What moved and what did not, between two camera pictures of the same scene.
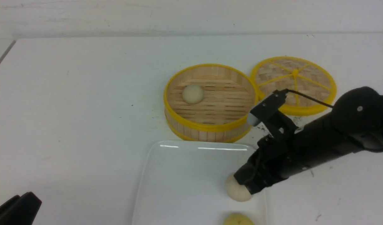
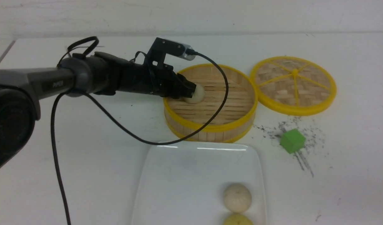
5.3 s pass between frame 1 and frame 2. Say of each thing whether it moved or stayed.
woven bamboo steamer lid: stayed
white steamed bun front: moved
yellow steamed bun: stayed
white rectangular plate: stayed
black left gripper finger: moved
